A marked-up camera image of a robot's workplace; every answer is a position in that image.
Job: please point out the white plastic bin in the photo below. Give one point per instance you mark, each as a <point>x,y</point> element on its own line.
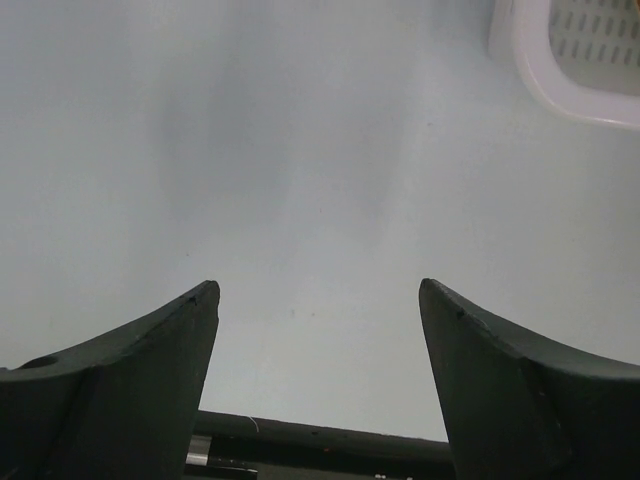
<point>580,59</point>

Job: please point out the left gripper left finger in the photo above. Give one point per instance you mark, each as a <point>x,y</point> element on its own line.
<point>119,406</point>

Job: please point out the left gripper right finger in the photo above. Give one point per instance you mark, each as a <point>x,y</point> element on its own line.
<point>519,405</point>

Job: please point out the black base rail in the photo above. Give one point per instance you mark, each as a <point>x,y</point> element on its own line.
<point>226,446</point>

